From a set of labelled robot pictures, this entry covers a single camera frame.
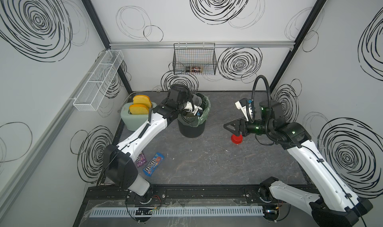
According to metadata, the white slotted cable duct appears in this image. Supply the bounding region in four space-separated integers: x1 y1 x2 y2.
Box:
89 206 264 218

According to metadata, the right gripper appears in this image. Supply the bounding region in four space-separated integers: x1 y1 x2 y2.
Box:
222 115 272 136

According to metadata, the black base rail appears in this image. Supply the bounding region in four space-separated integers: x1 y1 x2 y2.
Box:
85 184 325 205

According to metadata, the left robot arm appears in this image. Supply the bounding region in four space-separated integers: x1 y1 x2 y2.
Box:
102 84 193 203

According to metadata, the red jar lid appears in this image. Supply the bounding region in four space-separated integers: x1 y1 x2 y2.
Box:
230 134 243 145

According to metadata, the black corner frame post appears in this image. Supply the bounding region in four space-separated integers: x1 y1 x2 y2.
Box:
270 0 327 92

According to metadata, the white wire wall shelf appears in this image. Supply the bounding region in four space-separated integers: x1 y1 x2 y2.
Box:
73 49 124 111

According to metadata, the purple candy bag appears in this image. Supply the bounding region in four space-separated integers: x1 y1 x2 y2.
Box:
136 152 147 168

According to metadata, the green toaster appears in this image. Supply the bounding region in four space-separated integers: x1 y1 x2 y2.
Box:
120 102 149 131

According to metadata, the yellow toast slice back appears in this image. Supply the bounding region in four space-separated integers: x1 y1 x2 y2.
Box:
133 95 152 108

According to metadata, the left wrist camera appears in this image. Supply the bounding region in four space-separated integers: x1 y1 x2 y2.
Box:
184 102 203 117

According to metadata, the black left corner post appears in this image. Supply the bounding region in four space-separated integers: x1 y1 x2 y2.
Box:
81 0 133 94

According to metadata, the yellow toast slice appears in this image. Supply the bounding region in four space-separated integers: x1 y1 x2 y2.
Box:
133 95 152 108
129 104 149 115

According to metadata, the small jar in basket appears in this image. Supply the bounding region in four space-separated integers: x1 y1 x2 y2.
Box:
185 66 203 73

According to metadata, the black wire wall basket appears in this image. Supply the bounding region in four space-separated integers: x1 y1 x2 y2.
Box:
172 47 217 75

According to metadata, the blue candy bag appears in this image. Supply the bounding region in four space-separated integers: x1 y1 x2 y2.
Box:
143 153 165 177

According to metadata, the black bin with green bag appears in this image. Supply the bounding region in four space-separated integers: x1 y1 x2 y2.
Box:
178 92 211 138

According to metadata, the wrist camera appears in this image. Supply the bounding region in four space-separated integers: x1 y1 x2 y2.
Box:
184 102 203 117
235 98 253 121

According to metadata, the clear oatmeal jar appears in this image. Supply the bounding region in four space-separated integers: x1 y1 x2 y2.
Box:
192 94 202 107

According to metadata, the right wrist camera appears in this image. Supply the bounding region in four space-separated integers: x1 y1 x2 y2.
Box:
235 98 253 121

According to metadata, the aluminium wall rail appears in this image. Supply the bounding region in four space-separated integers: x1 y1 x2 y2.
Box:
110 41 295 49

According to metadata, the yellow toast slice front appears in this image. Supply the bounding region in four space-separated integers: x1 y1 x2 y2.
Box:
129 104 149 115

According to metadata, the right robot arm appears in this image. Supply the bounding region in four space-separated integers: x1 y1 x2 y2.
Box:
223 98 373 227

